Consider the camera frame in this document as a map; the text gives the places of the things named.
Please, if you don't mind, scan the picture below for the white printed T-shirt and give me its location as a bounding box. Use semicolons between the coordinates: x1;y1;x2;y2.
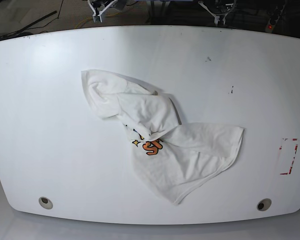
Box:
81;69;244;205

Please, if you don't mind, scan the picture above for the red tape rectangle marker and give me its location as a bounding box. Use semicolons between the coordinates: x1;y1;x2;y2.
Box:
277;138;299;176

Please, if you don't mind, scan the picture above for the black power strip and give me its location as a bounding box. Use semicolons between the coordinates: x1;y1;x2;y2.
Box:
265;0;287;33

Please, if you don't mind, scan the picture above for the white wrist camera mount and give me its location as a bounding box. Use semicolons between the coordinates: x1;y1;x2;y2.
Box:
198;0;237;27
87;0;118;23

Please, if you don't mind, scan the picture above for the yellow cable on floor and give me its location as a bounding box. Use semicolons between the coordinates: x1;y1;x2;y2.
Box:
76;11;121;30

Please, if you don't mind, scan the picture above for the left table cable grommet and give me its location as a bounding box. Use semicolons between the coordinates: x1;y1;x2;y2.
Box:
38;197;53;210

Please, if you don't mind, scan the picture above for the table cable grommet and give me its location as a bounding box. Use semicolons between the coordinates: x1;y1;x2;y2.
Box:
256;198;272;212
38;197;53;210

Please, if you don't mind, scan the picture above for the right table cable grommet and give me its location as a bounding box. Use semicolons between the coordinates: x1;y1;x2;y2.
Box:
256;198;272;212

